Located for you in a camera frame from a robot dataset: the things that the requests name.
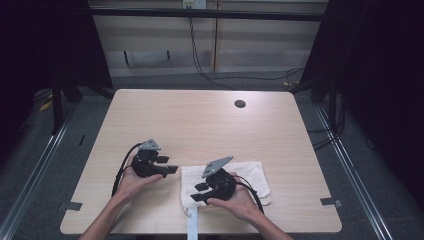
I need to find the white towel with tag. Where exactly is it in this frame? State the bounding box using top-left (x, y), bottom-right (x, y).
top-left (179, 161), bottom-right (273, 240)

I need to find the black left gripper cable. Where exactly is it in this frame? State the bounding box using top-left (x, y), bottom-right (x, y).
top-left (111, 142), bottom-right (144, 198)

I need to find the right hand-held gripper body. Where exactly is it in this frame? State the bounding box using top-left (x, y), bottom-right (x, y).
top-left (201, 155), bottom-right (239, 202)

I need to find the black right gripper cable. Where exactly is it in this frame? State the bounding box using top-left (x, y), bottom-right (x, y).
top-left (235, 175), bottom-right (265, 215)

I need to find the yellow object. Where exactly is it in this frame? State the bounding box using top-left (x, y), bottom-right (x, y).
top-left (38, 99), bottom-right (54, 113)

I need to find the black hanging power cable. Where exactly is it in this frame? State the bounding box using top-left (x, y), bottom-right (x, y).
top-left (187, 16), bottom-right (238, 91)

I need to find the white wall socket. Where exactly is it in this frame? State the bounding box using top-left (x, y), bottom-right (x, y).
top-left (182, 0), bottom-right (208, 10)

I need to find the black floor cable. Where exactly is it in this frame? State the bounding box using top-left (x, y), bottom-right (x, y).
top-left (206, 67), bottom-right (305, 83)

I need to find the grey tape piece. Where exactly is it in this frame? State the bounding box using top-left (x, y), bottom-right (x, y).
top-left (319, 197), bottom-right (343, 208)
top-left (64, 201), bottom-right (83, 212)

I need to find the black metal stand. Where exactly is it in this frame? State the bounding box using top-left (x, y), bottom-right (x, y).
top-left (50, 78), bottom-right (65, 135)
top-left (327, 75), bottom-right (338, 132)

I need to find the grey floor rail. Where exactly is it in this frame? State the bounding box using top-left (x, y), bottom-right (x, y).
top-left (314, 104), bottom-right (395, 240)
top-left (0, 99), bottom-right (78, 240)

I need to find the dark curtain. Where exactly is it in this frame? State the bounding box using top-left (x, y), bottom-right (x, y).
top-left (299, 0), bottom-right (424, 204)
top-left (0, 0), bottom-right (113, 161)

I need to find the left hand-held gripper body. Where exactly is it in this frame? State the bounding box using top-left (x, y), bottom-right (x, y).
top-left (130, 138), bottom-right (168, 179)

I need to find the black horizontal frame bar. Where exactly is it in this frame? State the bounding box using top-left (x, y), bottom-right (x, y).
top-left (88, 7), bottom-right (326, 23)

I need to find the bundle of black cables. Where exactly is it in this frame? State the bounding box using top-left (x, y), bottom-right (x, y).
top-left (307, 96), bottom-right (348, 152)

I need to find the person's right hand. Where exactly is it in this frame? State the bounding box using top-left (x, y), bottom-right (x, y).
top-left (207, 171), bottom-right (265, 224)

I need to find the person's left hand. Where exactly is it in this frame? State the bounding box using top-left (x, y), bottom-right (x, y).
top-left (114, 154), bottom-right (164, 205)

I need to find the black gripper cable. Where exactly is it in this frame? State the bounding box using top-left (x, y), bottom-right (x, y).
top-left (235, 175), bottom-right (265, 215)
top-left (111, 142), bottom-right (144, 198)

